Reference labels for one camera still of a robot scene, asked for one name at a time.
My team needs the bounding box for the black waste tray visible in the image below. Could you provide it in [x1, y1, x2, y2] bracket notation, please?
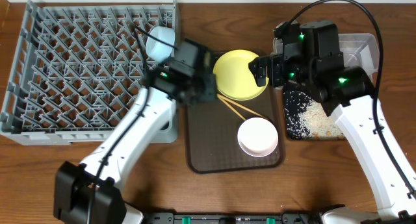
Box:
[281, 82, 347, 141]

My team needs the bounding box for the yellow plate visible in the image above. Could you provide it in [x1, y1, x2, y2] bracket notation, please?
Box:
[213, 49, 266, 101]

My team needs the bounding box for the rice food waste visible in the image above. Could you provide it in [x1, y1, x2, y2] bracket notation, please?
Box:
[285, 90, 346, 140]

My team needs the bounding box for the light blue bowl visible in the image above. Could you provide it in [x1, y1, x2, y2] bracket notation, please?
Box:
[146, 26, 176, 63]

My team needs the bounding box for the grey dishwasher rack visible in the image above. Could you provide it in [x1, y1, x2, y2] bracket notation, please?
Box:
[1, 1, 179, 145]

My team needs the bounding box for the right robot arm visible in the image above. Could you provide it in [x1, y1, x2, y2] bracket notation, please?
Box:
[249, 21, 415, 223]

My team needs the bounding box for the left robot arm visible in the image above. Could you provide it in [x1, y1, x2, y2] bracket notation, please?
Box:
[53, 38, 216, 223]

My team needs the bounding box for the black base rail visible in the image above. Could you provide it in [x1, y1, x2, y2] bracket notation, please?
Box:
[123, 203, 368, 224]

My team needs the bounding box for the clear plastic bin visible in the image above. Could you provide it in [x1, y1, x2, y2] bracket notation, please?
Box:
[271, 33, 380, 86]

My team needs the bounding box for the pink bowl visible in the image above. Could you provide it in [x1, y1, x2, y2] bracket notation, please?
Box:
[237, 118, 279, 158]

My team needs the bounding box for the brown serving tray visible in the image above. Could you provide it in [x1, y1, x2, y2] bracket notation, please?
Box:
[186, 99, 285, 174]

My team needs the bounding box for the wooden chopstick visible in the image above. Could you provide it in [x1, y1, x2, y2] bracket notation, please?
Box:
[217, 93, 267, 119]
[218, 97, 246, 121]

